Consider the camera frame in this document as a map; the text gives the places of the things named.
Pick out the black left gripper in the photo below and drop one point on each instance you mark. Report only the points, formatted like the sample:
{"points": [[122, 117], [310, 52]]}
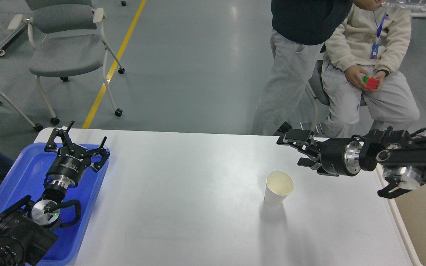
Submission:
{"points": [[72, 160]]}

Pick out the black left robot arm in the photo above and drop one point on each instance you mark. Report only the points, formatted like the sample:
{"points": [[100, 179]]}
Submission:
{"points": [[47, 198]]}

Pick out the grey chair under person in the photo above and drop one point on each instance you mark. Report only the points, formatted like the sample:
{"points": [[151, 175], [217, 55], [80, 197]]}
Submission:
{"points": [[318, 99]]}

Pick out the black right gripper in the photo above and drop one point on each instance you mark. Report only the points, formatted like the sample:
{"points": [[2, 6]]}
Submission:
{"points": [[335, 156]]}

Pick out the standing person dark jacket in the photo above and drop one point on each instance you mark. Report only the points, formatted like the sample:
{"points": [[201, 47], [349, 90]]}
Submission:
{"points": [[300, 28]]}

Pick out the beige plastic bin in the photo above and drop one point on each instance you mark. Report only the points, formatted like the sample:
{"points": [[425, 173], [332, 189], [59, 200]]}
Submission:
{"points": [[409, 211]]}

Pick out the white paper cup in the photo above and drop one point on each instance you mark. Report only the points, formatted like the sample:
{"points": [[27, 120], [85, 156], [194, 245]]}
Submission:
{"points": [[279, 185]]}

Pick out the grey office chair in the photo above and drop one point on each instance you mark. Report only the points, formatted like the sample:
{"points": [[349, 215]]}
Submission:
{"points": [[68, 39]]}

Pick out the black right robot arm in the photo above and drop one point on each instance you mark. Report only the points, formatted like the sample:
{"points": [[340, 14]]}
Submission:
{"points": [[401, 154]]}

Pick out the seated person cream fleece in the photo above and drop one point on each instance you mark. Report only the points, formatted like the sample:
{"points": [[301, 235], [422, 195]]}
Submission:
{"points": [[368, 43]]}

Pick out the colourful puzzle cube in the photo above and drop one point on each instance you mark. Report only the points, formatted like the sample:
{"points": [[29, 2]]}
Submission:
{"points": [[370, 82]]}

